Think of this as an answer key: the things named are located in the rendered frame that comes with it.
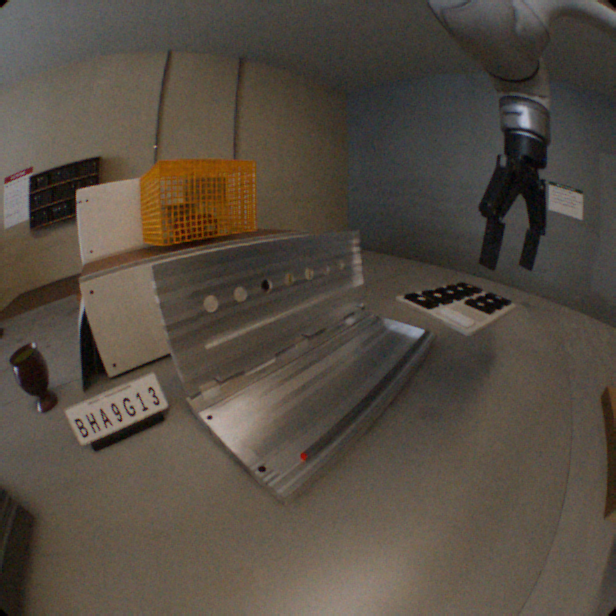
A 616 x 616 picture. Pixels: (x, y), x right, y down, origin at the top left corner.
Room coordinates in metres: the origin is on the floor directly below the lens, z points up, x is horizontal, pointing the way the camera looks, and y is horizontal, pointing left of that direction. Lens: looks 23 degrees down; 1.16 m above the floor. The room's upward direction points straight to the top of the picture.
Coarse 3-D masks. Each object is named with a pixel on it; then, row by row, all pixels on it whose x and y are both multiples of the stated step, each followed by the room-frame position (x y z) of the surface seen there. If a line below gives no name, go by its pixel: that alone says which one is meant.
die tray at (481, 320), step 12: (396, 300) 0.69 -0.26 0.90; (408, 300) 0.67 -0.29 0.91; (420, 312) 0.60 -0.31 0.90; (432, 312) 0.58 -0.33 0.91; (468, 312) 0.58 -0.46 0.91; (480, 312) 0.58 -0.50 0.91; (504, 312) 0.57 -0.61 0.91; (444, 324) 0.53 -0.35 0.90; (456, 324) 0.50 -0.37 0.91; (480, 324) 0.50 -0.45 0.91
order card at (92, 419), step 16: (128, 384) 0.22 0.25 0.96; (144, 384) 0.23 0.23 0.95; (96, 400) 0.17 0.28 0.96; (112, 400) 0.19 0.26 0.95; (128, 400) 0.20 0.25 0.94; (144, 400) 0.22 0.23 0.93; (160, 400) 0.23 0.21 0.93; (80, 416) 0.14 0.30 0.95; (96, 416) 0.16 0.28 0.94; (112, 416) 0.17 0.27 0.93; (128, 416) 0.19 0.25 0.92; (144, 416) 0.20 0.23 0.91; (80, 432) 0.13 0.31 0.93; (96, 432) 0.14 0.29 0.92; (112, 432) 0.16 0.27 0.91
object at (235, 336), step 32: (192, 256) 0.29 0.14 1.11; (224, 256) 0.34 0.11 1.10; (256, 256) 0.38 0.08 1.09; (288, 256) 0.42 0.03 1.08; (320, 256) 0.48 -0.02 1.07; (352, 256) 0.56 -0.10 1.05; (160, 288) 0.25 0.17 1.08; (192, 288) 0.29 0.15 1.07; (224, 288) 0.33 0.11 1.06; (256, 288) 0.36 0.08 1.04; (288, 288) 0.41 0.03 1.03; (320, 288) 0.46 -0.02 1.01; (352, 288) 0.52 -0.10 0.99; (192, 320) 0.27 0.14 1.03; (224, 320) 0.31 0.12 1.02; (256, 320) 0.35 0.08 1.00; (288, 320) 0.38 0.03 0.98; (320, 320) 0.43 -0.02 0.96; (192, 352) 0.26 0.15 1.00; (224, 352) 0.29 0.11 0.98; (256, 352) 0.32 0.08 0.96; (192, 384) 0.24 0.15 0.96
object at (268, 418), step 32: (352, 320) 0.51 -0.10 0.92; (288, 352) 0.38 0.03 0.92; (320, 352) 0.38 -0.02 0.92; (352, 352) 0.38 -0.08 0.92; (384, 352) 0.38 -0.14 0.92; (416, 352) 0.37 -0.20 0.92; (224, 384) 0.28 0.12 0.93; (256, 384) 0.29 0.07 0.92; (288, 384) 0.30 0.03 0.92; (320, 384) 0.30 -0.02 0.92; (352, 384) 0.29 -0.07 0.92; (224, 416) 0.22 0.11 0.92; (256, 416) 0.23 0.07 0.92; (288, 416) 0.23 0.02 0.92; (320, 416) 0.23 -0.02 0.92; (224, 448) 0.18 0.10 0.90; (256, 448) 0.17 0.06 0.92; (288, 448) 0.18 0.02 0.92; (256, 480) 0.14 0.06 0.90; (288, 480) 0.13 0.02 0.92
